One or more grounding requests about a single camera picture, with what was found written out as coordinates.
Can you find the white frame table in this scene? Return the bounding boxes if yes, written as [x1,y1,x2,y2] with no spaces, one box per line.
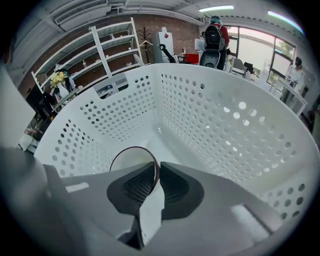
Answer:
[268,79,309,118]

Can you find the black moulded chair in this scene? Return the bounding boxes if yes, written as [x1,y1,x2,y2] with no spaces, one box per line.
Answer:
[199,48,222,70]

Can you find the yellow flowers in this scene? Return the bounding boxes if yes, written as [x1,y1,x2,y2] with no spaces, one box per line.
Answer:
[49,71,67,88]

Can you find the large window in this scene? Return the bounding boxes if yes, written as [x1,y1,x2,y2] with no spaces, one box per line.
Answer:
[226,26,297,86]

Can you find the white fridge red label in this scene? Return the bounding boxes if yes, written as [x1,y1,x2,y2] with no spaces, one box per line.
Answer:
[156,27,175,63]

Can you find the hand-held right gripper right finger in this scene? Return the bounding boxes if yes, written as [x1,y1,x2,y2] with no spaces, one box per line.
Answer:
[146,161,285,256]

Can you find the grey office chair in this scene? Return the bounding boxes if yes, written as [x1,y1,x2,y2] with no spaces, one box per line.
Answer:
[231,58,255,79]

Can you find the ceiling air conditioner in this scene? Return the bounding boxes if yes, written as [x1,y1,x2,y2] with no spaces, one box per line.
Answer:
[54,0,109,26]

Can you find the dark wooden coat rack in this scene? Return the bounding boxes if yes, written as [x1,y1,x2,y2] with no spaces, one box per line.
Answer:
[138,26,154,65]

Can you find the white perforated plastic basket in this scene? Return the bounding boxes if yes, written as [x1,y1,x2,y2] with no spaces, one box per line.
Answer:
[33,62,320,227]

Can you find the white metal shelving unit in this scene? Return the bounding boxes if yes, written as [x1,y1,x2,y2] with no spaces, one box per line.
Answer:
[31,26,113,101]
[89,17,146,77]

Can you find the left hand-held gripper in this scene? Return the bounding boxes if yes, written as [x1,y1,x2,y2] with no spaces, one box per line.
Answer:
[0,64,50,191]

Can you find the ceiling tube light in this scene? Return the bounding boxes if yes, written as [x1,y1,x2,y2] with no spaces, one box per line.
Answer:
[198,5,235,13]
[267,9,305,35]

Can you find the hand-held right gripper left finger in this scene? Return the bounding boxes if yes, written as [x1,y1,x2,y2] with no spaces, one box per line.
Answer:
[42,161,160,256]

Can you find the red box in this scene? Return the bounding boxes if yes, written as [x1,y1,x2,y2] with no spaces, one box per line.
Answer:
[183,52,201,65]

